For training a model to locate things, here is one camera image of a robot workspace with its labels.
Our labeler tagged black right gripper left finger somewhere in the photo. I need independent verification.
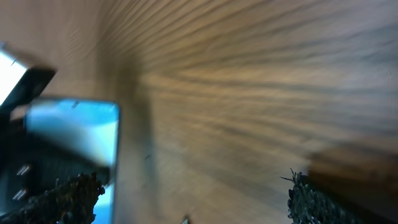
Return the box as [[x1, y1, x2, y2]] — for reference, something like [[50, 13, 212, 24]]
[[1, 173, 105, 224]]

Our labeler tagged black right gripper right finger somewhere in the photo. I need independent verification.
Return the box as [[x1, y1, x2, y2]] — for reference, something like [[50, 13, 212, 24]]
[[287, 171, 364, 224]]

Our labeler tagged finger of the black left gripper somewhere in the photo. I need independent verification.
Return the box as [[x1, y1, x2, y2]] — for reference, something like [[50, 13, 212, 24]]
[[1, 67, 56, 113]]

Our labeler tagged blue Samsung Galaxy smartphone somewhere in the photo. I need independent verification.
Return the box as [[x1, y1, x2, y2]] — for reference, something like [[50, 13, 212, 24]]
[[1, 98, 121, 224]]

